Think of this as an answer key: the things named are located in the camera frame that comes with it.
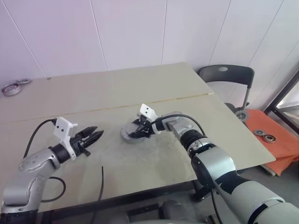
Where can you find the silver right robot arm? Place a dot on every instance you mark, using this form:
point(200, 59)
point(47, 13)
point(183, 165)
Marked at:
point(210, 163)

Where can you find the black table frame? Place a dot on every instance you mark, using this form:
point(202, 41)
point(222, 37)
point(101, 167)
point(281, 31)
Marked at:
point(140, 197)

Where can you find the silver metal washer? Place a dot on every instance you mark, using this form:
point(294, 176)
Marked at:
point(23, 81)

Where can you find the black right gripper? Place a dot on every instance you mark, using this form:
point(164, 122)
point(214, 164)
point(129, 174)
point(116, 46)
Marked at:
point(147, 129)

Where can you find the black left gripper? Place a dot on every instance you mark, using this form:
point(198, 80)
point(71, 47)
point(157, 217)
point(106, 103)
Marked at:
point(78, 145)

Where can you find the dark window frame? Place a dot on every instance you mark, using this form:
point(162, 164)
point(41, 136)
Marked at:
point(280, 93)

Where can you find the small dark round bearing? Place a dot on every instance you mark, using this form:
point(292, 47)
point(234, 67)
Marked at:
point(259, 132)

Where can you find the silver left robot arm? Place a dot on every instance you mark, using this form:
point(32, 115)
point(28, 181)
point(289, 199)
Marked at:
point(14, 193)

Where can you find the orange cloth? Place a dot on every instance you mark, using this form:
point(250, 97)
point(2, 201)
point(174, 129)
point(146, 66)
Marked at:
point(280, 154)

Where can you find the round dark motor wheel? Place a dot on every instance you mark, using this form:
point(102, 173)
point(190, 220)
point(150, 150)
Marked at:
point(241, 116)

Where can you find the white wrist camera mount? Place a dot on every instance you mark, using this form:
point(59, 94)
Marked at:
point(147, 110)
point(61, 128)

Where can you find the grey rounded shape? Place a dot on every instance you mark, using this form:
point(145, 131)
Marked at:
point(174, 208)

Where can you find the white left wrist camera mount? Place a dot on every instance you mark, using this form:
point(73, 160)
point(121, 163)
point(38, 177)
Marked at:
point(61, 128)

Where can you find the black folding chair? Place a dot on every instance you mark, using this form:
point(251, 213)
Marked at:
point(233, 73)

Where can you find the silver motor stator copper windings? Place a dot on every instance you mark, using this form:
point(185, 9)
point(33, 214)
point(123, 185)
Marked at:
point(130, 140)

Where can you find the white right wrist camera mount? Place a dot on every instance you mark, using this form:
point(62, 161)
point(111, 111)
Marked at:
point(147, 110)

